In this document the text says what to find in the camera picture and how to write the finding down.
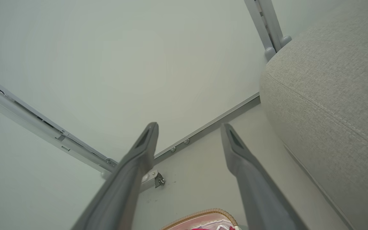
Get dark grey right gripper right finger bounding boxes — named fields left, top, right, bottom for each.
left=221, top=123, right=309, bottom=230

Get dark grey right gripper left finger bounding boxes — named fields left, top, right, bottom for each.
left=71, top=122, right=159, bottom=230

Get red and white garment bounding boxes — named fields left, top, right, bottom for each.
left=190, top=225, right=235, bottom=230

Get light grey fabric sofa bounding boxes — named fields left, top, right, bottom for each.
left=260, top=0, right=368, bottom=230

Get white basket with brown rim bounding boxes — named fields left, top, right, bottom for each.
left=160, top=209, right=240, bottom=230

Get white cloth basket liner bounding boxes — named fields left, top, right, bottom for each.
left=171, top=213, right=235, bottom=230

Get grey baseboard rail with bolts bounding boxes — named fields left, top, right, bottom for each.
left=154, top=93, right=261, bottom=160

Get long grey aluminium frame rail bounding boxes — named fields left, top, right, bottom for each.
left=0, top=72, right=118, bottom=175

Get grey upright frame post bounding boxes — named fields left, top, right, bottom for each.
left=244, top=0, right=292, bottom=62

